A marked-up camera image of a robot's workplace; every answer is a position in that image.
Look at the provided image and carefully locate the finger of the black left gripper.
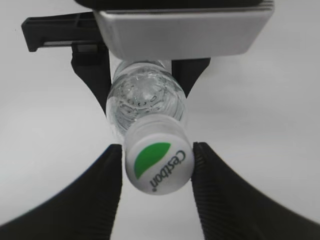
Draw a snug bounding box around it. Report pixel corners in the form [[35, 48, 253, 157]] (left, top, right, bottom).
[[171, 57, 211, 98]]

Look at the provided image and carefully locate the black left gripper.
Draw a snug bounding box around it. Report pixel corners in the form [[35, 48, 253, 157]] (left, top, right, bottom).
[[21, 11, 112, 112]]

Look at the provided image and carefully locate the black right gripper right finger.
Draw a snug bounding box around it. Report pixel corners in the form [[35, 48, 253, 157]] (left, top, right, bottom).
[[191, 142, 320, 240]]

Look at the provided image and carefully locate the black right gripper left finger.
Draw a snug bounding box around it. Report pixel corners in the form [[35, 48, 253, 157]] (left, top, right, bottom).
[[0, 144, 123, 240]]

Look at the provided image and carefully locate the clear plastic water bottle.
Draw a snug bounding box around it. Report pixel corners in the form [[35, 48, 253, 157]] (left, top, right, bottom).
[[106, 60, 188, 142]]

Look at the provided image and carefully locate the white green bottle cap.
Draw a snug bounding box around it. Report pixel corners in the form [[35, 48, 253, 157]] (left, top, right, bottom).
[[124, 114, 195, 196]]

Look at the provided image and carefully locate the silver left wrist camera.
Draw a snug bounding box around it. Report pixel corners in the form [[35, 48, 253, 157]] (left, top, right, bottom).
[[79, 0, 275, 60]]

